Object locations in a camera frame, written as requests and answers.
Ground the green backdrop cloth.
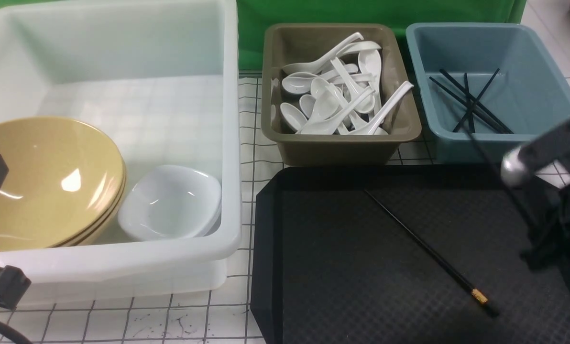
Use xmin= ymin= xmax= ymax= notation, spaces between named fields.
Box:
xmin=0 ymin=0 xmax=528 ymax=72

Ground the olive brown spoon bin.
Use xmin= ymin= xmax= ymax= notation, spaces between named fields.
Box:
xmin=261 ymin=23 xmax=421 ymax=166

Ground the white spoon left of pile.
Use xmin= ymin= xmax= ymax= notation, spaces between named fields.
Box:
xmin=281 ymin=67 xmax=339 ymax=95

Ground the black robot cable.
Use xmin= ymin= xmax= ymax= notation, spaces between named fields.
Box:
xmin=0 ymin=311 xmax=32 ymax=344

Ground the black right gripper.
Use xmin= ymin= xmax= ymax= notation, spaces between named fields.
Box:
xmin=520 ymin=185 xmax=570 ymax=270

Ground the white spoon top of pile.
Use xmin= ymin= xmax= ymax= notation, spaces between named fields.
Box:
xmin=283 ymin=32 xmax=364 ymax=75

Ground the tan noodle bowl in tub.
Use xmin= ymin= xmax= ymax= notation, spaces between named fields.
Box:
xmin=49 ymin=169 xmax=128 ymax=248

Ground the blue chopstick bin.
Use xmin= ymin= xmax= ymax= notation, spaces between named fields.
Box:
xmin=406 ymin=22 xmax=570 ymax=159

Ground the white spoon right of pile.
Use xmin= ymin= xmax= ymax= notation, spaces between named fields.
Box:
xmin=358 ymin=50 xmax=383 ymax=119

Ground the black serving tray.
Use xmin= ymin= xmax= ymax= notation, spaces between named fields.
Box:
xmin=251 ymin=165 xmax=570 ymax=344

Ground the white square dish in tub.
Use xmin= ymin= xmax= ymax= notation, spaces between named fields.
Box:
xmin=188 ymin=170 xmax=222 ymax=237

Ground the white spoon front centre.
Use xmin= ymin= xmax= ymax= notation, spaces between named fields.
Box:
xmin=297 ymin=84 xmax=374 ymax=135

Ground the tan noodle bowl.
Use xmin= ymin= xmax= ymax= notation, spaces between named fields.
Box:
xmin=0 ymin=116 xmax=126 ymax=252
xmin=49 ymin=169 xmax=128 ymax=248

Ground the white square dish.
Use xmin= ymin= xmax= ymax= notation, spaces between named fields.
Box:
xmin=188 ymin=170 xmax=222 ymax=237
xmin=118 ymin=165 xmax=195 ymax=241

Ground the black chopstick crossing in bin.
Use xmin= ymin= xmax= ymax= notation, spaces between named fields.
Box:
xmin=452 ymin=68 xmax=505 ymax=133

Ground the white ceramic soup spoon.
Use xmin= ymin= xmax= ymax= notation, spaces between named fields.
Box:
xmin=349 ymin=81 xmax=414 ymax=135

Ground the white spoon front left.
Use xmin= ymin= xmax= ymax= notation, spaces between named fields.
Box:
xmin=279 ymin=102 xmax=308 ymax=134

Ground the white spoon of pile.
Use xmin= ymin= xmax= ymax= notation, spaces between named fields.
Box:
xmin=358 ymin=50 xmax=383 ymax=119
xmin=281 ymin=67 xmax=339 ymax=95
xmin=283 ymin=32 xmax=364 ymax=75

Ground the black upright chopstick in bin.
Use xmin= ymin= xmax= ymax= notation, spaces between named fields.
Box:
xmin=462 ymin=73 xmax=475 ymax=133

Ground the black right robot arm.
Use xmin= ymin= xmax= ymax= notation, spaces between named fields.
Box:
xmin=501 ymin=119 xmax=570 ymax=271

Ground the black chopstick gold band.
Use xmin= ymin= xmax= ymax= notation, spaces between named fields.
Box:
xmin=363 ymin=189 xmax=501 ymax=318
xmin=429 ymin=123 xmax=536 ymax=228

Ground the large white plastic tub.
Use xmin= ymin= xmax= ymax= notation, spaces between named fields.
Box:
xmin=0 ymin=0 xmax=241 ymax=306

